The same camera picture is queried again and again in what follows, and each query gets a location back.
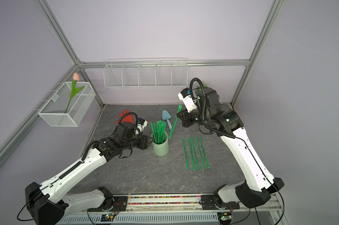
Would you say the green straw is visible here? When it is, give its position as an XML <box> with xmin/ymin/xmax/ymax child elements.
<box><xmin>195</xmin><ymin>136</ymin><xmax>206</xmax><ymax>168</ymax></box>
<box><xmin>182</xmin><ymin>138</ymin><xmax>190</xmax><ymax>170</ymax></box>
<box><xmin>168</xmin><ymin>105</ymin><xmax>182</xmax><ymax>139</ymax></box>
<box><xmin>199</xmin><ymin>137</ymin><xmax>210</xmax><ymax>169</ymax></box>
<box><xmin>188</xmin><ymin>138</ymin><xmax>196</xmax><ymax>171</ymax></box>

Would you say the light green metal cup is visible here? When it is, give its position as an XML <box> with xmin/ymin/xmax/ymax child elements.
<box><xmin>152</xmin><ymin>132</ymin><xmax>169</xmax><ymax>156</ymax></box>

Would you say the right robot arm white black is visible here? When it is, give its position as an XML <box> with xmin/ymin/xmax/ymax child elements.
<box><xmin>177</xmin><ymin>88</ymin><xmax>284</xmax><ymax>209</ymax></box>

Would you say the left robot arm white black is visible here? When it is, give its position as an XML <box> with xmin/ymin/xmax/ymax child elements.
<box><xmin>25</xmin><ymin>122</ymin><xmax>154</xmax><ymax>225</ymax></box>

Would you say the bundle of green wrapped straws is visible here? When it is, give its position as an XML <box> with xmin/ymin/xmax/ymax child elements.
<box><xmin>150</xmin><ymin>121</ymin><xmax>166</xmax><ymax>144</ymax></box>

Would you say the red work glove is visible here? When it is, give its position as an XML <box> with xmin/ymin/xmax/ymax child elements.
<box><xmin>120</xmin><ymin>110</ymin><xmax>134</xmax><ymax>123</ymax></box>

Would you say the green plant in black pot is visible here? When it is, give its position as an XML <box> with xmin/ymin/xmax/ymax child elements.
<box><xmin>196</xmin><ymin>81</ymin><xmax>220</xmax><ymax>99</ymax></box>

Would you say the light blue garden trowel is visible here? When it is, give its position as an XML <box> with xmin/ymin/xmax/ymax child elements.
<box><xmin>162</xmin><ymin>110</ymin><xmax>172</xmax><ymax>130</ymax></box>

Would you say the white mesh side basket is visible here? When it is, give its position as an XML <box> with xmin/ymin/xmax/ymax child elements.
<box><xmin>37</xmin><ymin>81</ymin><xmax>96</xmax><ymax>127</ymax></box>

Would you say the pink artificial tulip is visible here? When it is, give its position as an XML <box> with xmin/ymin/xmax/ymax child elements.
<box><xmin>64</xmin><ymin>73</ymin><xmax>84</xmax><ymax>113</ymax></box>

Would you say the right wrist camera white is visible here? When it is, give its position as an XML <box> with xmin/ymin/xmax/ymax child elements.
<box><xmin>178</xmin><ymin>88</ymin><xmax>198</xmax><ymax>113</ymax></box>

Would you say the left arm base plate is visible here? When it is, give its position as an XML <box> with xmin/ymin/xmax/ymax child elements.
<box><xmin>88</xmin><ymin>196</ymin><xmax>128</xmax><ymax>212</ymax></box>

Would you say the white wire wall shelf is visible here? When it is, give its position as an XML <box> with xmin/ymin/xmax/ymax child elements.
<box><xmin>104</xmin><ymin>58</ymin><xmax>188</xmax><ymax>89</ymax></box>

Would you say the aluminium front rail frame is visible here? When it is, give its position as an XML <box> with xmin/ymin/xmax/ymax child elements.
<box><xmin>73</xmin><ymin>193</ymin><xmax>288</xmax><ymax>225</ymax></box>

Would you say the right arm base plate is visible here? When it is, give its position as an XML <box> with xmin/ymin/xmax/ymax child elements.
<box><xmin>199</xmin><ymin>195</ymin><xmax>240</xmax><ymax>210</ymax></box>

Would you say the white vented cable duct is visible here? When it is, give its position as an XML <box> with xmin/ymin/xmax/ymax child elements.
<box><xmin>57</xmin><ymin>212</ymin><xmax>219</xmax><ymax>225</ymax></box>

